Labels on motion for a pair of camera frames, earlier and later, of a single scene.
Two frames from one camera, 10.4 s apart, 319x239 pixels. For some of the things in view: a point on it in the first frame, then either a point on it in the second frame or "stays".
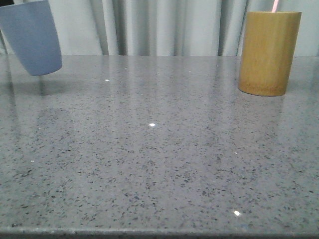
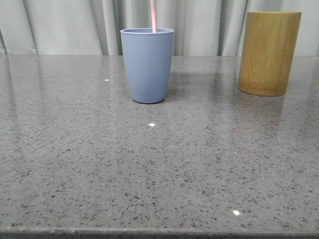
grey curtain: (171, 27) stays
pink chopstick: (275, 6) -> (153, 16)
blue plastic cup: (32, 29) -> (148, 57)
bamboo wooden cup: (268, 45) stays
